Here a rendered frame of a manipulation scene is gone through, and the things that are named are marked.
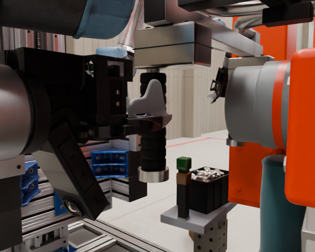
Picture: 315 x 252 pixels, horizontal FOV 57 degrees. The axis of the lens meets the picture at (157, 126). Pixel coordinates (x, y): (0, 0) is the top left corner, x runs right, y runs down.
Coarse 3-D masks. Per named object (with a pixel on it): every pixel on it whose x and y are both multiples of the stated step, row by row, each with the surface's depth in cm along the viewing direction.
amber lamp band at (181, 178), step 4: (188, 172) 97; (176, 176) 97; (180, 176) 96; (184, 176) 95; (188, 176) 96; (176, 180) 97; (180, 180) 96; (184, 180) 95; (188, 180) 96; (180, 184) 97; (184, 184) 96
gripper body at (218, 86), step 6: (222, 66) 120; (222, 72) 118; (216, 78) 121; (222, 78) 121; (216, 84) 123; (222, 84) 121; (210, 90) 126; (216, 90) 124; (222, 90) 121; (222, 96) 121
